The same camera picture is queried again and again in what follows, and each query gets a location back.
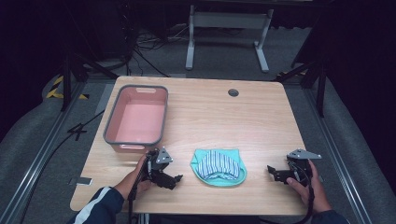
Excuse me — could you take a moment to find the right hand-held gripper cable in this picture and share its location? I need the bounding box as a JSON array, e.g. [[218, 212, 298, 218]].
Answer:
[[291, 162, 316, 224]]

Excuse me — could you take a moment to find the black tape cross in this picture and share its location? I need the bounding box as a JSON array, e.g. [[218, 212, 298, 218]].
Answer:
[[67, 122, 89, 142]]

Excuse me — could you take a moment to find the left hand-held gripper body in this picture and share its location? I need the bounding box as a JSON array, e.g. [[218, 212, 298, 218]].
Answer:
[[144, 147, 175, 182]]

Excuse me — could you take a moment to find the person's left hand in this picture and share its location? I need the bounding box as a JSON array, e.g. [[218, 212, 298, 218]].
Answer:
[[113, 154, 153, 201]]

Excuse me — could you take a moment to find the yellow black hazard tape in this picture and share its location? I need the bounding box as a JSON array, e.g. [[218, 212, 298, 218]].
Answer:
[[45, 75, 90, 101]]

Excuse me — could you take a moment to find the hand-held gripper cable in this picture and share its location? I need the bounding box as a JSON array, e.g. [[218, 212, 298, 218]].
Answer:
[[291, 162, 316, 224], [127, 158, 151, 224]]

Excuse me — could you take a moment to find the person's right hand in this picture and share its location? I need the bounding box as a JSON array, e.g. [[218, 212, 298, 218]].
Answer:
[[286, 160, 332, 215]]

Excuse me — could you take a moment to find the pink basin with grey rim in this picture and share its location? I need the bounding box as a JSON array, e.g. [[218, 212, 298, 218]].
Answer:
[[103, 84, 169, 154]]

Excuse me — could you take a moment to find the white metal table frame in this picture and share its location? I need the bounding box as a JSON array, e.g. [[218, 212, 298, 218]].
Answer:
[[185, 4, 275, 75]]

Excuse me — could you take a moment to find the black floor cable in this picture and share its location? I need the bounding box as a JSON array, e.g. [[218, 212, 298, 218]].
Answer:
[[18, 108, 106, 224]]

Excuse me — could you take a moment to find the aluminium floor rail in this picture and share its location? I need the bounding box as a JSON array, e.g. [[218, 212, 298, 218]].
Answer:
[[303, 88, 374, 224], [0, 82, 117, 224]]

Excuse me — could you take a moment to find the left hand-held gripper cable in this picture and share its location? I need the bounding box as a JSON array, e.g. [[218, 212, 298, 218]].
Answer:
[[127, 158, 151, 224]]

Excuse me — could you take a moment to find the bundle of floor cables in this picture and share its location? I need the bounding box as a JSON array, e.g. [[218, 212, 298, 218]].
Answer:
[[132, 22, 190, 77]]

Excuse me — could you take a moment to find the black tripod stand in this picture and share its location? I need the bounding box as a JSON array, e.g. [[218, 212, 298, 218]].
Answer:
[[274, 57, 329, 119], [60, 50, 120, 113]]

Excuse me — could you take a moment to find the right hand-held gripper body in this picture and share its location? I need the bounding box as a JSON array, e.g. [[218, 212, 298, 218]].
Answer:
[[286, 148, 323, 188]]

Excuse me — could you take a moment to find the grey tape patch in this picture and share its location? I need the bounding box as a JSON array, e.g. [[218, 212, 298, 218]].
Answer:
[[68, 176, 93, 187]]

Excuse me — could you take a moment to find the teal striped cloth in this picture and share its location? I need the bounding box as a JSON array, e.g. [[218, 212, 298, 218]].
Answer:
[[190, 147, 248, 188]]

